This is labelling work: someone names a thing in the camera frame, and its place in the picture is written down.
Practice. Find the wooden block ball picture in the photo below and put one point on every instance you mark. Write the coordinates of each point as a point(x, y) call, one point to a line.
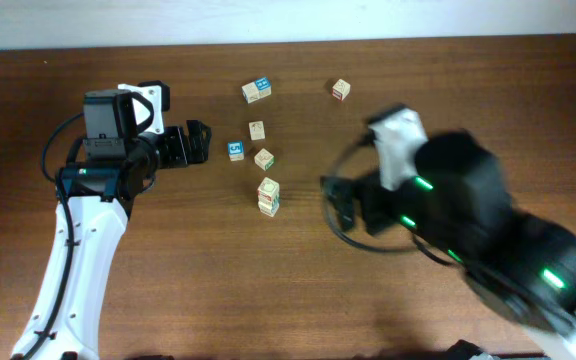
point(257, 130)

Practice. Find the wooden block red A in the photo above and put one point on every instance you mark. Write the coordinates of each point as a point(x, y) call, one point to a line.
point(268, 190)

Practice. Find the blue 5 wooden block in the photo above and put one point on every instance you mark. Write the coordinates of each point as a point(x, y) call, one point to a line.
point(236, 151)

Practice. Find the red Q wooden block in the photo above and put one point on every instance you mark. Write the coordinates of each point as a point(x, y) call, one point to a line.
point(269, 211)

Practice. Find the plain wooden block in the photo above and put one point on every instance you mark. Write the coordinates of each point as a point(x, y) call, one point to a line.
point(251, 92)

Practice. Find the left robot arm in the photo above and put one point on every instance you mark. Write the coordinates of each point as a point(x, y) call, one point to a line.
point(125, 144)

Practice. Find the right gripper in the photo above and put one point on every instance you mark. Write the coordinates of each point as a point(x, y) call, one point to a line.
point(366, 188)

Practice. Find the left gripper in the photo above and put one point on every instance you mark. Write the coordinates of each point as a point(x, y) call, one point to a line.
point(179, 151)

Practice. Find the wooden block elephant picture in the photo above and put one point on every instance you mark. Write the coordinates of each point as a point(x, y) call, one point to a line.
point(264, 159)

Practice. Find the wooden block far right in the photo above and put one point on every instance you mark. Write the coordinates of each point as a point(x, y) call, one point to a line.
point(341, 89)

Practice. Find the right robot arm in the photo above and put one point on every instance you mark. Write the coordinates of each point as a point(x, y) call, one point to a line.
point(521, 267)

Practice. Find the red E wooden block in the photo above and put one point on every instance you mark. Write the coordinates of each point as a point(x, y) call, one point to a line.
point(269, 205)

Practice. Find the blue topped wooden block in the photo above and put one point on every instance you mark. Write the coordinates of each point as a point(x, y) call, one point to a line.
point(263, 86)

